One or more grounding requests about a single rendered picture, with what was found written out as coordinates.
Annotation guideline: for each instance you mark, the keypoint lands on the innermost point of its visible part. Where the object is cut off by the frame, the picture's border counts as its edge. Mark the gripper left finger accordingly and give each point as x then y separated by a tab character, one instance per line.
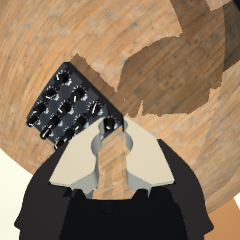
73	165

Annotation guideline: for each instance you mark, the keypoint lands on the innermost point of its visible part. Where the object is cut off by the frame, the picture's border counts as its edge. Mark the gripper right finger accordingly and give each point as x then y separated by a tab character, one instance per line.
153	165

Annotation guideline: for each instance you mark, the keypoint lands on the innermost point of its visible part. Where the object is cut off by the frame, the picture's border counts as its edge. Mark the black knob box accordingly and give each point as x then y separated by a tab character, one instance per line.
57	106

